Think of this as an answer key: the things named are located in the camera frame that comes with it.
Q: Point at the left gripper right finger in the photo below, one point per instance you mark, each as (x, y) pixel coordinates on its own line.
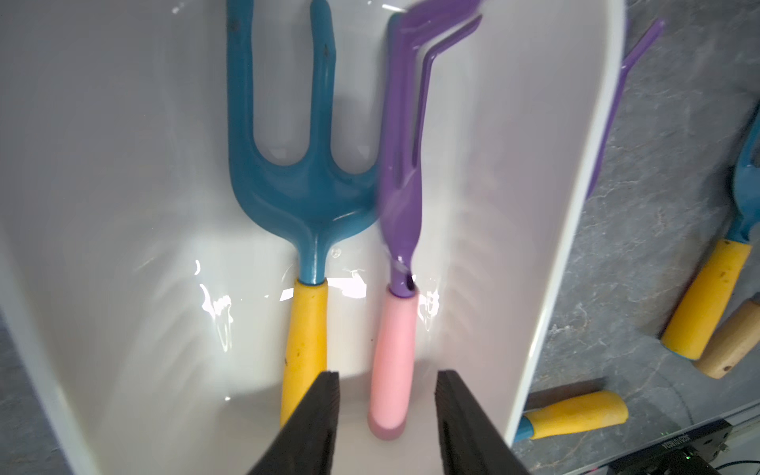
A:
(469, 442)

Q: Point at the aluminium frame rails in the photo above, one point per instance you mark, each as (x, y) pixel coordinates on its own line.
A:
(692, 451)

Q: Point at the purple rake pink handle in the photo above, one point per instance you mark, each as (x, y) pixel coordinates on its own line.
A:
(416, 38)
(629, 61)

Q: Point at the teal fork yellow handle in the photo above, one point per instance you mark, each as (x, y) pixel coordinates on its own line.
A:
(580, 414)

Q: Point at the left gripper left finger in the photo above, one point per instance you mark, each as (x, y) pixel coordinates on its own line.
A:
(305, 444)

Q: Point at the teal rake yellow handle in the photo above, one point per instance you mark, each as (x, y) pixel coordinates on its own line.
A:
(312, 203)
(700, 309)

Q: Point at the white storage box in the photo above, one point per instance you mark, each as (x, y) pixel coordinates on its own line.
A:
(151, 313)

